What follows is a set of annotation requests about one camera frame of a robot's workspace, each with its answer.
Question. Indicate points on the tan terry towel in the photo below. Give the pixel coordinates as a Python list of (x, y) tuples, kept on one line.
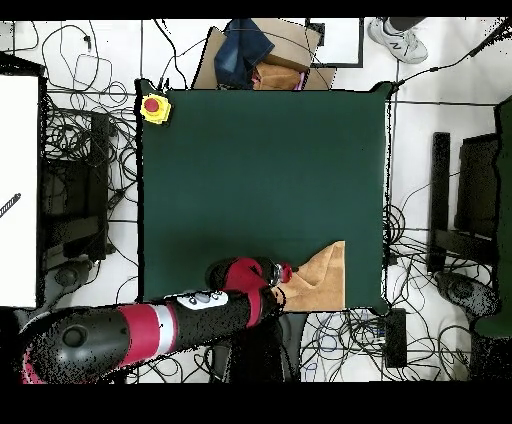
[(324, 280)]

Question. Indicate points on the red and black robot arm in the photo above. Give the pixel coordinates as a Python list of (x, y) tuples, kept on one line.
[(160, 324)]

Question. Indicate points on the dark green table cloth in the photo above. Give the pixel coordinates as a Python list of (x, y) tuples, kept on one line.
[(240, 180)]

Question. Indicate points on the black power strip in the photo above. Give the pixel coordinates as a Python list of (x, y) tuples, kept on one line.
[(396, 340)]

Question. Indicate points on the black floor stand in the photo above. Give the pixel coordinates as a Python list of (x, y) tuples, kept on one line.
[(100, 180), (440, 180)]

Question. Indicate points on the black floor base foot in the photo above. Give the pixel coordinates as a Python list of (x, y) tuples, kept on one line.
[(66, 276), (468, 292)]

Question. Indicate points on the orange folded cloth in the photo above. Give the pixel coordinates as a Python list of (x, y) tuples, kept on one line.
[(276, 78)]

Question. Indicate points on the yellow emergency stop button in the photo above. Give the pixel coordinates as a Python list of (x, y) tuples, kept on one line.
[(160, 116)]

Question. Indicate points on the blue denim jeans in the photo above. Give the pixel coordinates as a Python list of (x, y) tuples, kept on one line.
[(240, 52)]

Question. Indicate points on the brown cardboard box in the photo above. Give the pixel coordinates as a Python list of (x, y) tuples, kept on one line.
[(292, 44)]

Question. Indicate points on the person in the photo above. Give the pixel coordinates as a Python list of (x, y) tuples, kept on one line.
[(400, 44)]

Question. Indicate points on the striped black rod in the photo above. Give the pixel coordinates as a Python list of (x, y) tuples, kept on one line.
[(10, 204)]

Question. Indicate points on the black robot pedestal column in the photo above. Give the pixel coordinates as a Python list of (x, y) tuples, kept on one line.
[(260, 356)]

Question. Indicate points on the thin black rectangular frame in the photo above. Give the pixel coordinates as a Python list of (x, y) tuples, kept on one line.
[(340, 64)]

